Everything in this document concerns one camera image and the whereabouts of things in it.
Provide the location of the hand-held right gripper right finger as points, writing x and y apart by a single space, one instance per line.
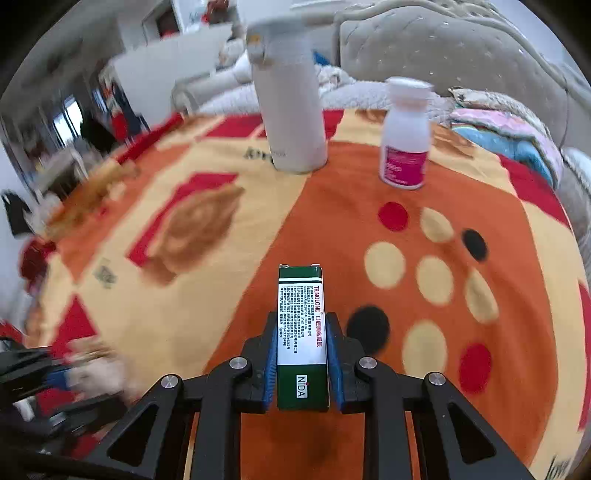
334 369

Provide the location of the pastel folded blanket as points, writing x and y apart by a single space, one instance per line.
508 138

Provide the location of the beige tufted headboard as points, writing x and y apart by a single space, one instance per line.
415 41

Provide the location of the white lace pillow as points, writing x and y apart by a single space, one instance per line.
577 168

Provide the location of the white pill bottle pink label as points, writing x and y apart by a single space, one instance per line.
406 138

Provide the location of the white carved bed frame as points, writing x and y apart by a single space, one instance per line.
203 92

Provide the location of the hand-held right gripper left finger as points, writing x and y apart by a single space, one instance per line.
270 369

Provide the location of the white thermos bottle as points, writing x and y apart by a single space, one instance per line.
291 115

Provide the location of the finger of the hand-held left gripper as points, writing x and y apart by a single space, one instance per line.
37 367
87 415

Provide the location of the green medicine box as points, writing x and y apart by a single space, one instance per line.
300 323

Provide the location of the blue jacket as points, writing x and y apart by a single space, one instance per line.
321 57

